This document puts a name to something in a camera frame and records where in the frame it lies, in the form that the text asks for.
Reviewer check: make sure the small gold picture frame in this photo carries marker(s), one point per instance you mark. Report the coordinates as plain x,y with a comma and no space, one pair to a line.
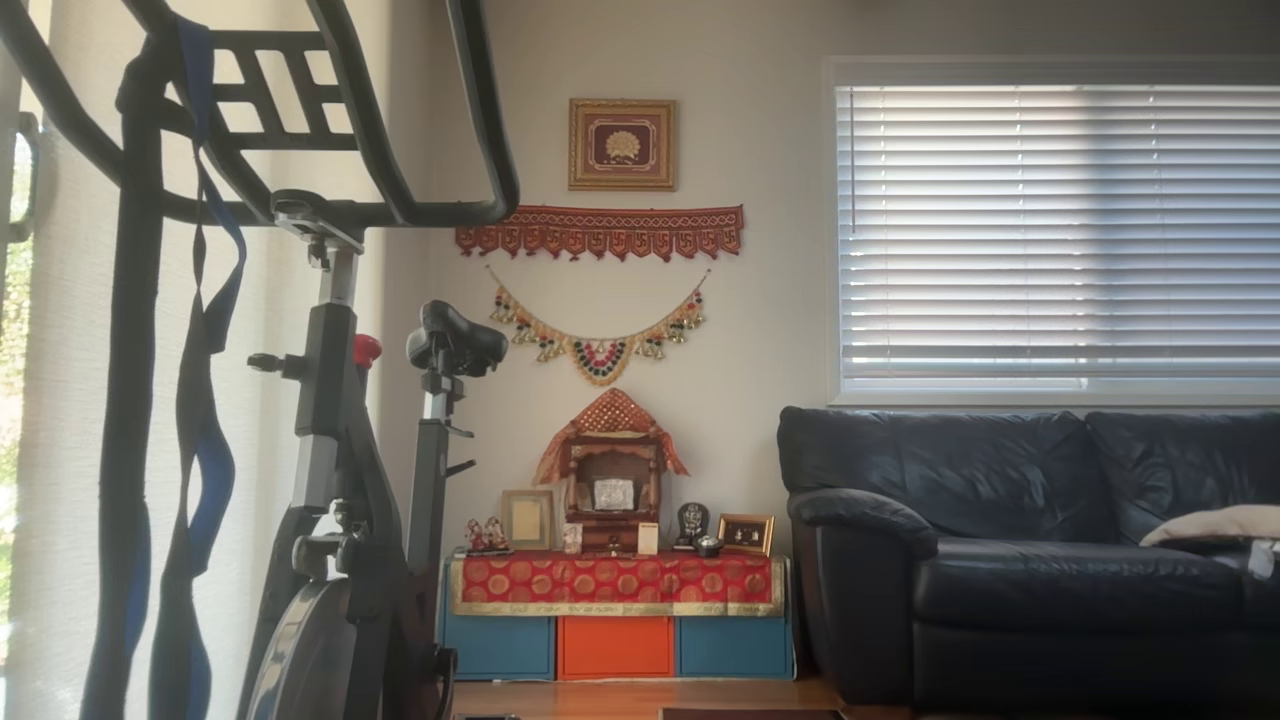
746,535

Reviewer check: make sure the red gold patterned cloth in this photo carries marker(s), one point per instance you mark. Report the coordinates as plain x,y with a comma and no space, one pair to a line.
615,582

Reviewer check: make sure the white window blind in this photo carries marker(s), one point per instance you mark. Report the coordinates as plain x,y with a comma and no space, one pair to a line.
1050,230

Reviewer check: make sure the pale picture frame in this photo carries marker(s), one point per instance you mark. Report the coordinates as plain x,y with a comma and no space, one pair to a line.
527,520

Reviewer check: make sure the small dark bowl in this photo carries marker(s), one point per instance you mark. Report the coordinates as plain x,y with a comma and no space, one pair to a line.
708,546

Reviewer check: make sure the white card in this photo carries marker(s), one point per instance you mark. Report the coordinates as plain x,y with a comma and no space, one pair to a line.
648,538

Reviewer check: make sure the small figurines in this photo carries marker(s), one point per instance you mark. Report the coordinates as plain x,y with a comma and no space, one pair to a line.
485,537

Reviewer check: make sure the dark idol plaque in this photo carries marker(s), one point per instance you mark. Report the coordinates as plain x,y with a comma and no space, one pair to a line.
692,522

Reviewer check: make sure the wooden shrine with canopy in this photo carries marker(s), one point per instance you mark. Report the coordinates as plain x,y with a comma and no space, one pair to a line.
610,470

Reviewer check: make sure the red embroidered wall hanging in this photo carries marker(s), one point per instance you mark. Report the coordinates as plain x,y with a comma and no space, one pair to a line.
600,230

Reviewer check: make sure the black exercise bike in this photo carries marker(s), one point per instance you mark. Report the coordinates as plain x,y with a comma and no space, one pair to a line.
340,420

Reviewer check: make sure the beige cushion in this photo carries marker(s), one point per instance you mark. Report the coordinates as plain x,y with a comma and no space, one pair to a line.
1220,525

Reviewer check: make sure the beaded garland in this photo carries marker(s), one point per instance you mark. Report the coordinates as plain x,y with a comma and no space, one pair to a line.
598,360

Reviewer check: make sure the blue and orange cabinet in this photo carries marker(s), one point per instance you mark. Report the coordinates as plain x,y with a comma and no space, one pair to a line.
615,650

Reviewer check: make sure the sheer white curtain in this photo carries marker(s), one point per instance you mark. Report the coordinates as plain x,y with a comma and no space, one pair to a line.
265,300

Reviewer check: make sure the gold framed wall picture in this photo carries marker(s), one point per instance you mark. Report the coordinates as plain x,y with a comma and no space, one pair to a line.
622,145

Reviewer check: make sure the black leather sofa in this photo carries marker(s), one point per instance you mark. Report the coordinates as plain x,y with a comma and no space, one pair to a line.
1000,560

